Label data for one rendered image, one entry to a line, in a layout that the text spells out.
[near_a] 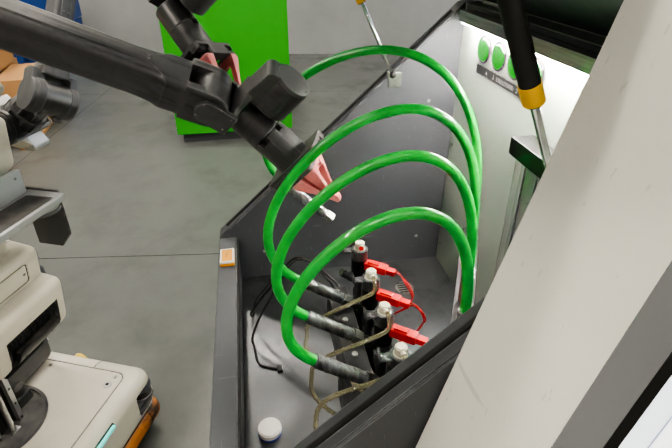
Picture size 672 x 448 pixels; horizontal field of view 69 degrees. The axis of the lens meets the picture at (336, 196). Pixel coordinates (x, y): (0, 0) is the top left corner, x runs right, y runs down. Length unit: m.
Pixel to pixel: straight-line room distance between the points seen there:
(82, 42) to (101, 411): 1.31
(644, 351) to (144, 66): 0.60
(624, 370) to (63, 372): 1.79
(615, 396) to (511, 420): 0.11
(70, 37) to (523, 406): 0.62
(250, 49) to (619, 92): 3.76
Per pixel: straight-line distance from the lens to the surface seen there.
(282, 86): 0.68
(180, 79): 0.69
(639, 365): 0.35
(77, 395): 1.87
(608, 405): 0.37
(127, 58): 0.70
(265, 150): 0.73
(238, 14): 4.01
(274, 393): 0.98
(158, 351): 2.31
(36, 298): 1.41
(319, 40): 7.28
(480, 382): 0.49
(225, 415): 0.81
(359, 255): 0.84
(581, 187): 0.40
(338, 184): 0.58
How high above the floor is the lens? 1.58
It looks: 29 degrees down
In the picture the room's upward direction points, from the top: straight up
